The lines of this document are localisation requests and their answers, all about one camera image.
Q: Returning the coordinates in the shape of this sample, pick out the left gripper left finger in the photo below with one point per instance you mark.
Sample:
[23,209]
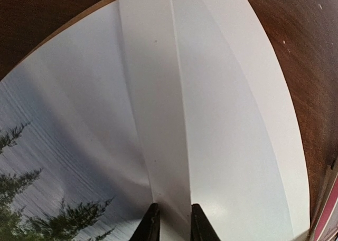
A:
[149,227]

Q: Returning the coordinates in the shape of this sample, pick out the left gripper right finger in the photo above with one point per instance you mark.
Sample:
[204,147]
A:
[201,228]

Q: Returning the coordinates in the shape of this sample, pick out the landscape photo print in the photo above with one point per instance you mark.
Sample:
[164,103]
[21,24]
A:
[71,164]

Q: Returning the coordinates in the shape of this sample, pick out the white photo mat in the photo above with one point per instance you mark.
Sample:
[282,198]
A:
[215,119]

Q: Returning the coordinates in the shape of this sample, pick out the pink wooden picture frame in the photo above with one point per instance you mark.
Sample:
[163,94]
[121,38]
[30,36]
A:
[324,226]

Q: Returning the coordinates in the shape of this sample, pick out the brown backing board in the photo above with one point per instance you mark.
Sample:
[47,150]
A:
[28,24]

